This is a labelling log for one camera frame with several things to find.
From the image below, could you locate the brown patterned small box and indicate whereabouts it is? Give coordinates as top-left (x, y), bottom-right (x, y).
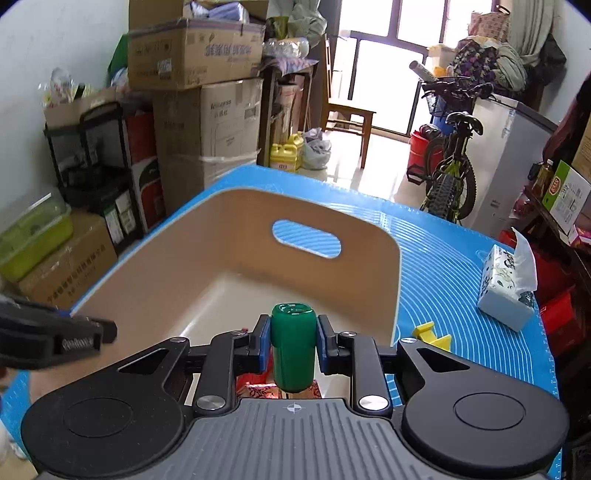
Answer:
top-left (236, 374), bottom-right (322, 399)

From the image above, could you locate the green cylinder bottle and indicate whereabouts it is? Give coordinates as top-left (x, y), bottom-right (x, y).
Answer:
top-left (270, 303), bottom-right (317, 393)

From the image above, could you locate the beige plastic storage bin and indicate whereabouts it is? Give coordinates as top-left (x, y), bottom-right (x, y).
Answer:
top-left (29, 189), bottom-right (402, 399)

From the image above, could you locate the floor cardboard box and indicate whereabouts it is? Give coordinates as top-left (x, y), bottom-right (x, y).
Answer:
top-left (17, 211), bottom-right (117, 310)

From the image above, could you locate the small yellow clip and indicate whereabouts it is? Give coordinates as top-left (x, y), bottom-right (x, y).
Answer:
top-left (412, 321), bottom-right (453, 352)

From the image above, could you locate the green clear-lid container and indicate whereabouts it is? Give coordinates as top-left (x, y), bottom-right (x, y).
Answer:
top-left (1, 187), bottom-right (73, 283)

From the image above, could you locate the white tissue box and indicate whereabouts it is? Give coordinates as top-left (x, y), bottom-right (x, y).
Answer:
top-left (477, 228), bottom-right (538, 332)

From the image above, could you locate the wrapped lower cardboard box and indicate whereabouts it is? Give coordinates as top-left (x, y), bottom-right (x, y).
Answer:
top-left (158, 151), bottom-right (259, 216)

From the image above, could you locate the black metal shelf rack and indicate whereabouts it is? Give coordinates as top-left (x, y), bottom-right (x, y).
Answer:
top-left (43, 101), bottom-right (144, 254)

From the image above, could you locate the green black bicycle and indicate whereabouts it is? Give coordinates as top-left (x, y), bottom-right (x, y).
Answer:
top-left (407, 61), bottom-right (493, 224)

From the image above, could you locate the yellow oil jug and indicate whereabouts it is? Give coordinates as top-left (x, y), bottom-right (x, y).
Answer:
top-left (270, 132), bottom-right (304, 173)

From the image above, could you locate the red bucket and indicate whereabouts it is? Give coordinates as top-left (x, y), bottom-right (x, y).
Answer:
top-left (407, 124), bottom-right (445, 184)

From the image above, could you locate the middle cardboard box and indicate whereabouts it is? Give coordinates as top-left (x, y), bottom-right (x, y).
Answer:
top-left (153, 78), bottom-right (263, 158)

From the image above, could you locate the wooden chair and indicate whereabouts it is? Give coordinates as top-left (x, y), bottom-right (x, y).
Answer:
top-left (321, 36), bottom-right (375, 169)

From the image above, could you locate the white freezer cabinet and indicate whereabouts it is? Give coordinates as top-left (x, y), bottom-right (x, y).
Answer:
top-left (462, 95), bottom-right (557, 238)

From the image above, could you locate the green white carton box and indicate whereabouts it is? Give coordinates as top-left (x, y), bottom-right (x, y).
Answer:
top-left (542, 161), bottom-right (590, 234)

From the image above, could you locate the top cardboard box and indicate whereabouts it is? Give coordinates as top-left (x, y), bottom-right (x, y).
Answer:
top-left (127, 1), bottom-right (264, 91)

